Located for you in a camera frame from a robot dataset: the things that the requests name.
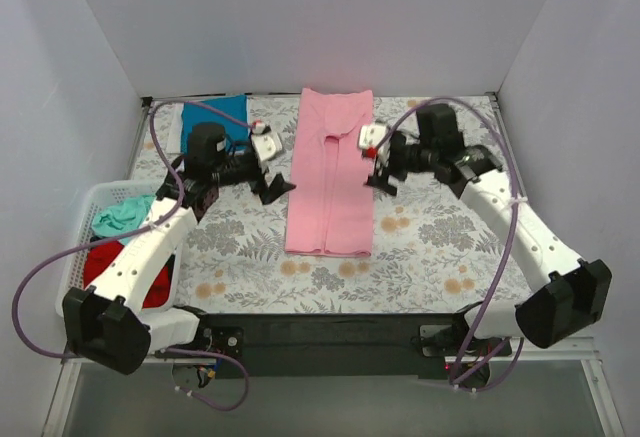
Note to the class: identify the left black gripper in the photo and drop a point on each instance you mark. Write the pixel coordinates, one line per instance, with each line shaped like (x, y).
(261, 176)

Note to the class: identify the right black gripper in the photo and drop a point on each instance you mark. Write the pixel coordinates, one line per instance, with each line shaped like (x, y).
(386, 164)

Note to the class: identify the pink t shirt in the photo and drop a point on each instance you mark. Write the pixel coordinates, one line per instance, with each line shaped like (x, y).
(330, 211)

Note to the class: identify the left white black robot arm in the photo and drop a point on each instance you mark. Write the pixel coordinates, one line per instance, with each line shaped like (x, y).
(106, 321)

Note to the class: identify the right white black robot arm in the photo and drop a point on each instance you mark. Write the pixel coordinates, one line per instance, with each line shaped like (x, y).
(568, 293)

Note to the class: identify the folded blue t shirt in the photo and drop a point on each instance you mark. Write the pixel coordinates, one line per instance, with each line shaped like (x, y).
(234, 106)

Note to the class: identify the teal t shirt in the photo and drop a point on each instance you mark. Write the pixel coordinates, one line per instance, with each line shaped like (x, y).
(122, 217)

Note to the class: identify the white plastic laundry basket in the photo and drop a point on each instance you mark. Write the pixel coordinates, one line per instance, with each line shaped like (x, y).
(98, 198)

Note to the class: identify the red t shirt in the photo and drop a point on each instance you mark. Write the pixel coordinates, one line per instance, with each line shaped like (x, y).
(101, 257)

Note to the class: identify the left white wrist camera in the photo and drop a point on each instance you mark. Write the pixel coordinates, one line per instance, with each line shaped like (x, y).
(265, 141)

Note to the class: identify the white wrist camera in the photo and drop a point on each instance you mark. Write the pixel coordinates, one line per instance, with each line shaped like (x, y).
(265, 141)
(373, 143)

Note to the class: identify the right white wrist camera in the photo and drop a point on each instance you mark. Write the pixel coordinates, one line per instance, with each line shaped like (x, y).
(373, 143)

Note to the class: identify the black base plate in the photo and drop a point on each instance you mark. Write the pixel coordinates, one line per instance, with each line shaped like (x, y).
(328, 345)

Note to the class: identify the aluminium frame rail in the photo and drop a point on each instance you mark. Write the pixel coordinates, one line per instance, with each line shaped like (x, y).
(80, 357)

